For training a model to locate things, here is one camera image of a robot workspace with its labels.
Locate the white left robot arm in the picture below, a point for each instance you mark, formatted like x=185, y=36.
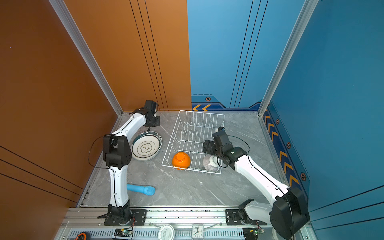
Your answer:
x=117, y=155

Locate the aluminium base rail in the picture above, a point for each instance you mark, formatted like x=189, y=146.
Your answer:
x=221, y=223

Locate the striped ceramic bowl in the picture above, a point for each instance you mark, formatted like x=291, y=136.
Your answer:
x=210, y=163

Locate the small white alarm clock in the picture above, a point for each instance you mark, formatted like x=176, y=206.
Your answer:
x=198, y=232

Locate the aluminium corner post left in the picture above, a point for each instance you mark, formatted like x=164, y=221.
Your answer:
x=75, y=34

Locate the orange bowl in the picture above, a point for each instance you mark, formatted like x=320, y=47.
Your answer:
x=181, y=161

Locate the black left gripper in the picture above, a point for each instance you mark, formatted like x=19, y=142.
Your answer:
x=158, y=122

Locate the aluminium corner post right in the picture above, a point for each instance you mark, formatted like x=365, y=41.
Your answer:
x=292, y=43

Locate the blue toy microphone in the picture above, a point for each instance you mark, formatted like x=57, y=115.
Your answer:
x=146, y=190

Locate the white round container lid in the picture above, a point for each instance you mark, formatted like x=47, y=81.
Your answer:
x=166, y=232

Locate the white plate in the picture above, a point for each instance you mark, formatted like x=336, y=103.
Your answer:
x=146, y=146

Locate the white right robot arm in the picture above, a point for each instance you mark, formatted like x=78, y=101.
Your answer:
x=289, y=211

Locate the orange black tape measure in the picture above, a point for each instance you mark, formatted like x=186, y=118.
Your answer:
x=83, y=236

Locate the small circuit board right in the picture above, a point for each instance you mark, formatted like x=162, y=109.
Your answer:
x=252, y=233

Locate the white wire dish rack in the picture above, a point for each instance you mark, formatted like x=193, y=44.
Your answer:
x=190, y=131

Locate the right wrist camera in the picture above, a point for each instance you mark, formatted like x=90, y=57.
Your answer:
x=221, y=140

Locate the green circuit board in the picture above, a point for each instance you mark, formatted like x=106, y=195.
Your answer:
x=123, y=234

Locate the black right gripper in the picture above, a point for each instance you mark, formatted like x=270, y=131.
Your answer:
x=209, y=150

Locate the aluminium corner post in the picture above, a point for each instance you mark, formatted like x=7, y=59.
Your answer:
x=75, y=34
x=292, y=43

